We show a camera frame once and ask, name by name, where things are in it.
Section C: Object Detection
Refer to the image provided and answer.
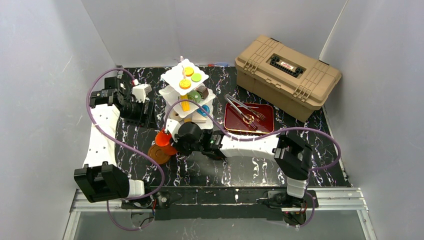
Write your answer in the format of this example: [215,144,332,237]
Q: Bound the orange plastic cup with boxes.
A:
[155,130,177,156]

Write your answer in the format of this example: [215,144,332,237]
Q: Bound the brown round wooden lid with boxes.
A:
[148,144,171,165]

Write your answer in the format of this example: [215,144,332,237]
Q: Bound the chocolate sprinkled donut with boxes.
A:
[168,110,182,122]

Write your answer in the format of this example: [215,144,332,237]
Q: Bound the white triangle cake slice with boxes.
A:
[191,112,207,123]

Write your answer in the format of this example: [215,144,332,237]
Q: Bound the yellow decorated cake slice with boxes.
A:
[179,94,190,112]

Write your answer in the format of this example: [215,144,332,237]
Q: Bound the blue sprinkled donut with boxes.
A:
[196,104,211,118]

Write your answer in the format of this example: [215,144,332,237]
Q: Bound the white three-tier cake stand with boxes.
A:
[159,56,216,130]

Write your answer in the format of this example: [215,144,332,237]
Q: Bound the green swirl roll cake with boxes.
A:
[187,90,203,103]

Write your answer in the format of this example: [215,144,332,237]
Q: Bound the chocolate swirl roll cake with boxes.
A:
[196,85,209,100]

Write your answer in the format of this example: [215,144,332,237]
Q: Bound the green round macaron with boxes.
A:
[190,72,202,83]

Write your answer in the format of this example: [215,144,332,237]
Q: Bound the metal serving tongs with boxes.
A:
[224,94,266,130]

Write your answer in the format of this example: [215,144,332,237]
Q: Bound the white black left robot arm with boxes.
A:
[74,77,156,203]

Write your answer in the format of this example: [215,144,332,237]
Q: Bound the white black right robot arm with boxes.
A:
[164,119,312,199]

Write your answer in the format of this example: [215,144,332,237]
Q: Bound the red dessert tray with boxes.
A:
[223,103,275,135]

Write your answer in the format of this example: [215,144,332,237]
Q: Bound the red blue screwdriver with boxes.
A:
[207,62,229,67]

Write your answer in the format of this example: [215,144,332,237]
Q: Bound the tan plastic toolbox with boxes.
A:
[234,35,342,122]

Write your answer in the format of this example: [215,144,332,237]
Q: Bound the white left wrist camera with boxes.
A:
[131,79,152,103]

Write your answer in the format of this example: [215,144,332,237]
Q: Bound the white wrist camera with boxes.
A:
[164,118,181,142]
[131,79,152,103]

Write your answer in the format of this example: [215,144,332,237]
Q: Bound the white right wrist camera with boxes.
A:
[164,118,181,142]

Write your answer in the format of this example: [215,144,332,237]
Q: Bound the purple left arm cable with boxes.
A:
[86,68,166,231]

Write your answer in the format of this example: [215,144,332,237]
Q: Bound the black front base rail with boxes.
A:
[154,186,300,221]

